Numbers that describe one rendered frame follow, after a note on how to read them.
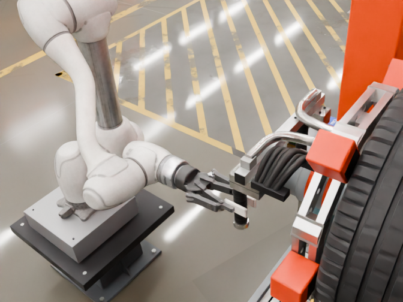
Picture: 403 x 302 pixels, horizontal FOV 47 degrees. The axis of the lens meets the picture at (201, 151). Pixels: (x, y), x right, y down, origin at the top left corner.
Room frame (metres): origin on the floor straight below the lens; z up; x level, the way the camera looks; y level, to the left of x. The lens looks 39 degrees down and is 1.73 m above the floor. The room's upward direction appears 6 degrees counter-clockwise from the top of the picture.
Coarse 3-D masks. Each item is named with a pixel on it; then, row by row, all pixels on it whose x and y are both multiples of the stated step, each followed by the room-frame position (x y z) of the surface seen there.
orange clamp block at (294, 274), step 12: (288, 264) 0.62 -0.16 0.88; (300, 264) 0.62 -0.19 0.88; (312, 264) 0.61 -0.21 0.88; (276, 276) 0.59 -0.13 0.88; (288, 276) 0.59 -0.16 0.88; (300, 276) 0.59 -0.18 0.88; (312, 276) 0.58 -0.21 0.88; (276, 288) 0.58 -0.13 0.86; (288, 288) 0.56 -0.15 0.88; (300, 288) 0.56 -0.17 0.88; (312, 288) 0.59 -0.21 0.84; (288, 300) 0.56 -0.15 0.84; (300, 300) 0.55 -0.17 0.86
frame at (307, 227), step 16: (368, 96) 0.88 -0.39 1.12; (384, 96) 0.88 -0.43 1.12; (352, 112) 0.83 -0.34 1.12; (336, 128) 0.78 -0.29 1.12; (352, 128) 0.77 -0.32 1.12; (368, 128) 0.78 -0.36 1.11; (320, 176) 0.71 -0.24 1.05; (320, 192) 0.72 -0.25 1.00; (336, 192) 0.68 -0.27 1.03; (304, 208) 0.68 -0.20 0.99; (304, 224) 0.65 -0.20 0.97; (320, 224) 0.64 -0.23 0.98; (304, 240) 0.64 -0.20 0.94; (320, 240) 0.63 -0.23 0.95; (304, 256) 0.68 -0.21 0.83; (320, 256) 0.64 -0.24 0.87
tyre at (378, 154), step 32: (384, 128) 0.71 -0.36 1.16; (384, 160) 0.65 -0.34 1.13; (352, 192) 0.62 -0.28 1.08; (384, 192) 0.60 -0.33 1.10; (352, 224) 0.58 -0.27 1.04; (384, 224) 0.56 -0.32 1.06; (352, 256) 0.55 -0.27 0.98; (384, 256) 0.52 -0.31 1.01; (320, 288) 0.55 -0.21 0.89; (352, 288) 0.52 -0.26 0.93; (384, 288) 0.49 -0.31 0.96
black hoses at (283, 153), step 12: (264, 156) 0.82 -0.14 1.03; (276, 156) 0.81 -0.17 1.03; (288, 156) 0.79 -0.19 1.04; (300, 156) 0.79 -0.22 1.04; (264, 168) 0.80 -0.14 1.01; (276, 168) 0.78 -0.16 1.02; (288, 168) 0.77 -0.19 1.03; (252, 180) 0.80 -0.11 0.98; (264, 180) 0.78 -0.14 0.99; (276, 180) 0.77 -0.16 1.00; (264, 192) 0.77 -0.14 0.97; (276, 192) 0.75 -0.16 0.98; (288, 192) 0.75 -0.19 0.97
